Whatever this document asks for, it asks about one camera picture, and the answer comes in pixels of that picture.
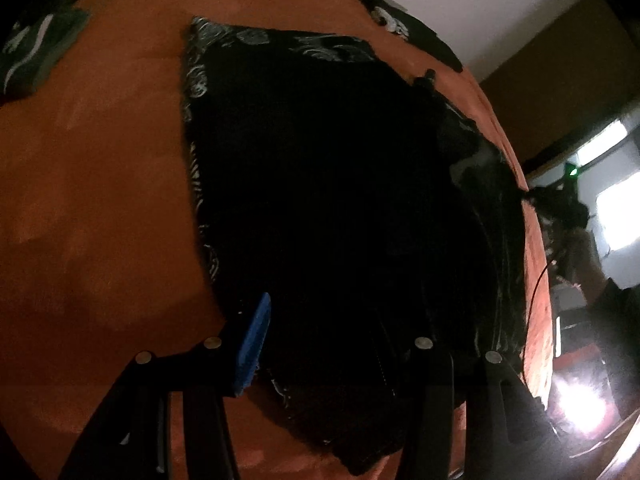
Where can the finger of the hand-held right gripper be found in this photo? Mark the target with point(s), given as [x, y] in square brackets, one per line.
[535, 197]

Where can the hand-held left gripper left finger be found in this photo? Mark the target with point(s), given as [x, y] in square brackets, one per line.
[252, 345]

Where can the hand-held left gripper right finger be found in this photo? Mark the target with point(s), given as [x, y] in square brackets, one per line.
[435, 390]

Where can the black patterned garment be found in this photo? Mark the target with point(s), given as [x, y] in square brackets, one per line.
[325, 185]

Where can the person's right hand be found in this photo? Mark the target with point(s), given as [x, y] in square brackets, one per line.
[582, 260]

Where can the bright window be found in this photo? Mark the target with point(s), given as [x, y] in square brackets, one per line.
[620, 215]

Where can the tube light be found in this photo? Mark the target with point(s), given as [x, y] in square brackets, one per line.
[602, 142]

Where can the brown wooden door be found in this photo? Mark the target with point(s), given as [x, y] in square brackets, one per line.
[555, 60]

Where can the folded black printed garment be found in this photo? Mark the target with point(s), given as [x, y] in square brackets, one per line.
[425, 35]

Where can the orange blanket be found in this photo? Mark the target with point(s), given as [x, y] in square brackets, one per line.
[100, 185]

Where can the grey-green striped garment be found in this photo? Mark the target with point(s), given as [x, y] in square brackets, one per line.
[50, 45]

